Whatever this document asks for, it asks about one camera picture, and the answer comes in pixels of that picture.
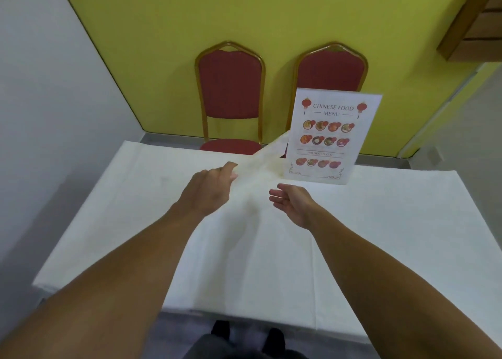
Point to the person's left forearm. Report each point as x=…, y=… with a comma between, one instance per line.
x=106, y=288

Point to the person's right hand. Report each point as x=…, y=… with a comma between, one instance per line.
x=300, y=208

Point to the person's left hand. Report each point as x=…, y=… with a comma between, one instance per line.
x=206, y=192

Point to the person's right middle finger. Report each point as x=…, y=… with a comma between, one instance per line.
x=277, y=200

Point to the brown wooden shelf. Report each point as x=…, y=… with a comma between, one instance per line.
x=476, y=21

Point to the person's grey trousers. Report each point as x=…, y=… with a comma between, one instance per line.
x=243, y=349

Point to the white tablecloth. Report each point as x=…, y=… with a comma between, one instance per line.
x=392, y=221

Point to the red chair with gold frame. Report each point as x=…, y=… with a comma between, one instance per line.
x=333, y=70
x=230, y=84

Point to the person's black shoe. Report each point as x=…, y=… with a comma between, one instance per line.
x=275, y=337
x=220, y=328

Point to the person's right thumb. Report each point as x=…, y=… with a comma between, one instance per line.
x=285, y=187

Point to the person's right forearm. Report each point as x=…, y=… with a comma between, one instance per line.
x=396, y=292

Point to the person's black left shoe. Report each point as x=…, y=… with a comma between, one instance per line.
x=220, y=328

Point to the white food menu card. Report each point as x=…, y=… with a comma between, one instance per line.
x=333, y=135

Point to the person's left thumb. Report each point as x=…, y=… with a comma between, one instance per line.
x=232, y=176

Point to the person's black right shoe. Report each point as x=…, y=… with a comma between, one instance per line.
x=275, y=337

